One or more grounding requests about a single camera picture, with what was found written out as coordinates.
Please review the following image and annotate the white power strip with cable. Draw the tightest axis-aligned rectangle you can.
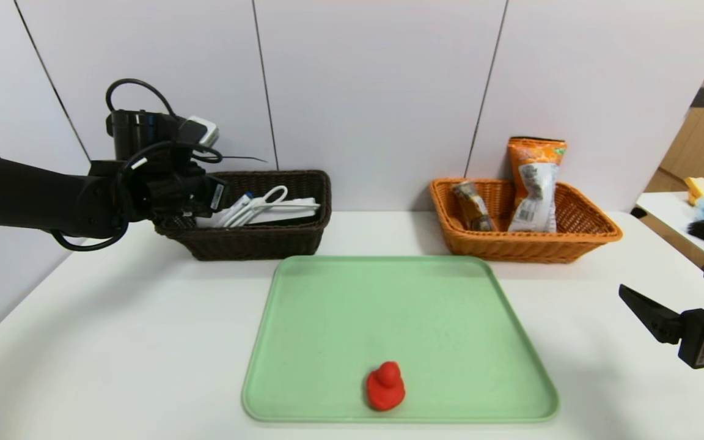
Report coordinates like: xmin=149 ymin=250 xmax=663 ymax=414
xmin=196 ymin=185 xmax=321 ymax=229

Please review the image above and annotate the red rubber duck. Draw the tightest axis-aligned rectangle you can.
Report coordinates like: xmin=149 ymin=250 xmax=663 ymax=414
xmin=365 ymin=361 xmax=406 ymax=411

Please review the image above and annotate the orange wicker basket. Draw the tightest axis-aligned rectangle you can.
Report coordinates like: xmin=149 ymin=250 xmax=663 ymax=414
xmin=430 ymin=178 xmax=623 ymax=264

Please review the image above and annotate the dark brown wicker basket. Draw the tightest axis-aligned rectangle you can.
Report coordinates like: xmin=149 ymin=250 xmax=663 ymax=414
xmin=155 ymin=170 xmax=333 ymax=262

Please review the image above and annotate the green plastic tray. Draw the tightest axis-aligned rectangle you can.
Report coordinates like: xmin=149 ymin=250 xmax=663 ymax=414
xmin=242 ymin=255 xmax=559 ymax=422

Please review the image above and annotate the orange snack bag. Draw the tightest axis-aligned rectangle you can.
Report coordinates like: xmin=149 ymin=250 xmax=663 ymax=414
xmin=507 ymin=136 xmax=568 ymax=233

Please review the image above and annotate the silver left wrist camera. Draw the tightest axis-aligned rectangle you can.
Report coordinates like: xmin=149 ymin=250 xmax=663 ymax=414
xmin=179 ymin=116 xmax=219 ymax=149

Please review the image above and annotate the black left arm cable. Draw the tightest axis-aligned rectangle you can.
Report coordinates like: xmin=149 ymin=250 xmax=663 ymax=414
xmin=51 ymin=78 xmax=267 ymax=252

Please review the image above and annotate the blue whiteboard marker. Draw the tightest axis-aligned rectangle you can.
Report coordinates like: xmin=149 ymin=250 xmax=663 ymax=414
xmin=221 ymin=192 xmax=255 ymax=228

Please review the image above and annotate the brown snack bar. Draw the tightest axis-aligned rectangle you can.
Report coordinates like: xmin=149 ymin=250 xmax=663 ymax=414
xmin=452 ymin=180 xmax=494 ymax=232

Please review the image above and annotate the white side table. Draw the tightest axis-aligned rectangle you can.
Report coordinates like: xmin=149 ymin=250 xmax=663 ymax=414
xmin=635 ymin=192 xmax=704 ymax=266

